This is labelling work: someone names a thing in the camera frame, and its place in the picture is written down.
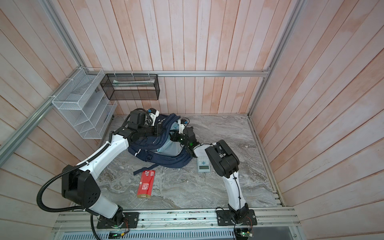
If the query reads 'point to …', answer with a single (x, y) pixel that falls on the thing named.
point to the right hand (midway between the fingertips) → (166, 131)
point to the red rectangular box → (146, 183)
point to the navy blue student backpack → (147, 149)
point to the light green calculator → (203, 164)
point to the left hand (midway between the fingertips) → (165, 131)
